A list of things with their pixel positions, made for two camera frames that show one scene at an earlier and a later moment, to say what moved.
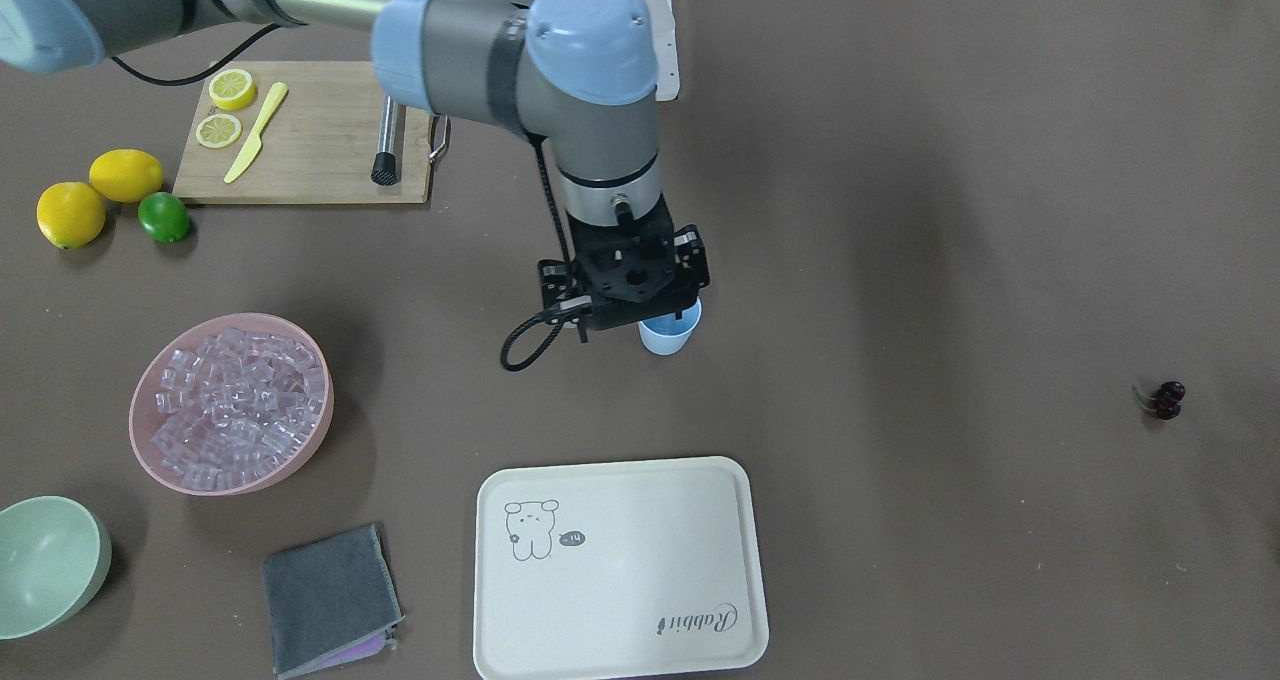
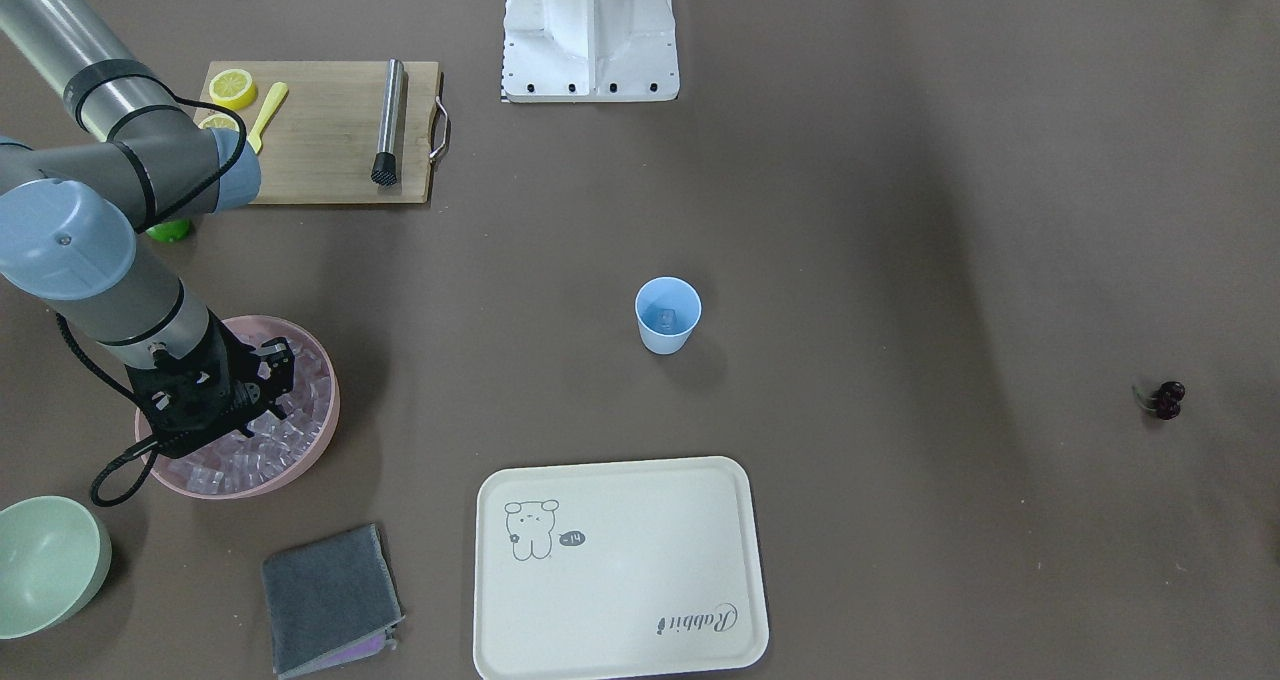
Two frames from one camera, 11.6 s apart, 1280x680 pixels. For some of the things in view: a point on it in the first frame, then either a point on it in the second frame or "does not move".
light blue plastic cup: [666, 335] does not move
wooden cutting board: [294, 132] does not move
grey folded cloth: [331, 602] does not move
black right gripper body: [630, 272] → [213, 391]
